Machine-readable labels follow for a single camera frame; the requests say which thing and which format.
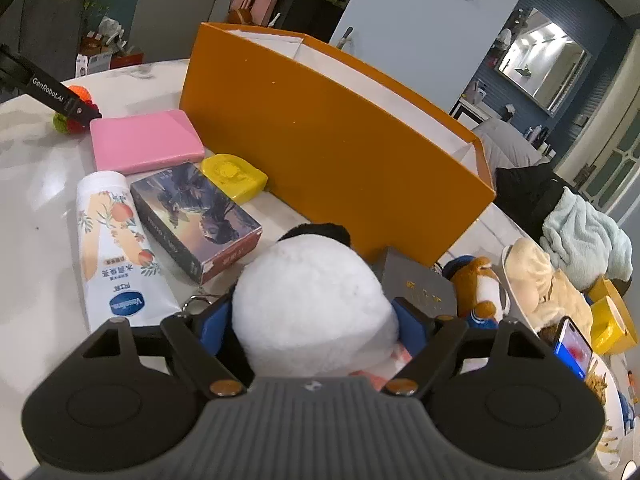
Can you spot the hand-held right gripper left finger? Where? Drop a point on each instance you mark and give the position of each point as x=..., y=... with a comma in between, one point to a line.
x=212, y=325

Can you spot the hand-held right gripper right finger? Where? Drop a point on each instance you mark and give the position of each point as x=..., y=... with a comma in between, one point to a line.
x=410, y=321

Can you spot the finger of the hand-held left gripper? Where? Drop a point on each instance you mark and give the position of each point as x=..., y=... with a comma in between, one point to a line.
x=47, y=87

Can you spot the colourful knitted ball toy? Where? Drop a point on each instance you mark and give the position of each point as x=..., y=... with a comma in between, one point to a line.
x=64, y=122

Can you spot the dark grey gift box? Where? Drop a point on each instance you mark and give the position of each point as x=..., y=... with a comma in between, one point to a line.
x=417, y=280

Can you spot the panda plush toy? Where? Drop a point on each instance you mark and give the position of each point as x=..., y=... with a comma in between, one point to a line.
x=310, y=305

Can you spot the illustrated card box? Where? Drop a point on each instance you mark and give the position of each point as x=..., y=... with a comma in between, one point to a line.
x=195, y=220

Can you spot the pink pack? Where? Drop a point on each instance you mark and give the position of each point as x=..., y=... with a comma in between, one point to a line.
x=145, y=140

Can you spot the white lotion tube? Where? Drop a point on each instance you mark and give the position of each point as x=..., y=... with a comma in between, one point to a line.
x=112, y=250

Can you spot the orange cardboard box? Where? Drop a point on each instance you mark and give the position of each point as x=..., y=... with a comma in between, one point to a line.
x=330, y=150

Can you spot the brown bear plush toy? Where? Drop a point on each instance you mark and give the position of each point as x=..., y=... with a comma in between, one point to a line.
x=477, y=285

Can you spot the red box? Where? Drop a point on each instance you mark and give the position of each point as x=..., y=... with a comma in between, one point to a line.
x=127, y=60

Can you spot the crumpled plastic bag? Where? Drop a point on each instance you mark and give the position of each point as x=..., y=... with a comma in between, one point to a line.
x=109, y=27

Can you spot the cream cloth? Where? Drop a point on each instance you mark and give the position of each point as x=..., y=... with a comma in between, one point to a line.
x=542, y=280

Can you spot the yellow round case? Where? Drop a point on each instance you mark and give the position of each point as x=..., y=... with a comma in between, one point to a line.
x=232, y=175

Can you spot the smartphone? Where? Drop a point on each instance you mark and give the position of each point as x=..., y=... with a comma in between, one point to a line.
x=572, y=347

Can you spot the black jacket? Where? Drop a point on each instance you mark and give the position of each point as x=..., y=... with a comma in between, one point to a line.
x=530, y=195

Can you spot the small blue object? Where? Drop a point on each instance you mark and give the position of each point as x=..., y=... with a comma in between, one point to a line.
x=590, y=301

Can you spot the light blue towel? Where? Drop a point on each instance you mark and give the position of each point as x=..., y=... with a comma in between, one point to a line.
x=585, y=235

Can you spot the yellow mug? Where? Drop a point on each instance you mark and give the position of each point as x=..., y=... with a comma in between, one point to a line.
x=607, y=286
x=607, y=330

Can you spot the grey quilted coat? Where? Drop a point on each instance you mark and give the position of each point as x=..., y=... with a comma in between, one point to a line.
x=505, y=142

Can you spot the plate of fries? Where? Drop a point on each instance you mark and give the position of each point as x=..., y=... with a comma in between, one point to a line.
x=602, y=400

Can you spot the white vanity counter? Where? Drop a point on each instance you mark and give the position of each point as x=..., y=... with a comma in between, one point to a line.
x=470, y=110

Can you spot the bottles on counter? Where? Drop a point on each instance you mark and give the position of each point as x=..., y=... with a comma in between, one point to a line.
x=539, y=136

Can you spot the pink bags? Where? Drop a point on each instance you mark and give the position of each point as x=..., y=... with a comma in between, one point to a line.
x=257, y=5

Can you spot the glass panel door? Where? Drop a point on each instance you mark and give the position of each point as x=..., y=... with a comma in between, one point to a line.
x=617, y=170

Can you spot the wall mirror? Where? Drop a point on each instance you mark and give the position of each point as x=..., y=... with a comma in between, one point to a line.
x=542, y=57

